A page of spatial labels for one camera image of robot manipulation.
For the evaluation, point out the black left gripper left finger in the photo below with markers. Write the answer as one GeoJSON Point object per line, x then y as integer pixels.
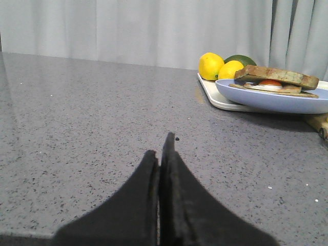
{"type": "Point", "coordinates": [129, 217]}

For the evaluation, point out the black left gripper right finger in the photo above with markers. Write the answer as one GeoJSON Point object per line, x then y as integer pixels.
{"type": "Point", "coordinates": [190, 215]}

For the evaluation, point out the light blue plate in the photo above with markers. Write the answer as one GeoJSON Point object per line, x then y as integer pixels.
{"type": "Point", "coordinates": [271, 103]}

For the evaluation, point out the fried egg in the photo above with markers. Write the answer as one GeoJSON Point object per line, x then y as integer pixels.
{"type": "Point", "coordinates": [273, 86]}

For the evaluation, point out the bread slice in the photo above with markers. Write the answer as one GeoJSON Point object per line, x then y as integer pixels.
{"type": "Point", "coordinates": [301, 94]}
{"type": "Point", "coordinates": [257, 74]}

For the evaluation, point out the white tray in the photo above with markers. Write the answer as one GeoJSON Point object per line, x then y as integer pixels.
{"type": "Point", "coordinates": [220, 98]}

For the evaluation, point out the front yellow lemon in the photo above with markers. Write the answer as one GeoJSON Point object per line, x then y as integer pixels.
{"type": "Point", "coordinates": [228, 70]}

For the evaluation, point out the yellow lemon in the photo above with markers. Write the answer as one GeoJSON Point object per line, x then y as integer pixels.
{"type": "Point", "coordinates": [228, 70]}
{"type": "Point", "coordinates": [210, 65]}

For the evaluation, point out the left yellow lemon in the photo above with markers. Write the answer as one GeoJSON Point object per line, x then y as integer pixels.
{"type": "Point", "coordinates": [210, 65]}

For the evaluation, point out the wooden cutting board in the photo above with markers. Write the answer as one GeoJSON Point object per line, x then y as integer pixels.
{"type": "Point", "coordinates": [314, 120]}

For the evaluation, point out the green lime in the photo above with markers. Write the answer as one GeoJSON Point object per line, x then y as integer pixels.
{"type": "Point", "coordinates": [245, 60]}

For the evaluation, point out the grey curtain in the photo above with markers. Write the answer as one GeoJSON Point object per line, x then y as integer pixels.
{"type": "Point", "coordinates": [284, 34]}

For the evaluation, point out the metal cutting board handle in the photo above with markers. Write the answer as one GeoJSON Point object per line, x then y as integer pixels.
{"type": "Point", "coordinates": [323, 134]}

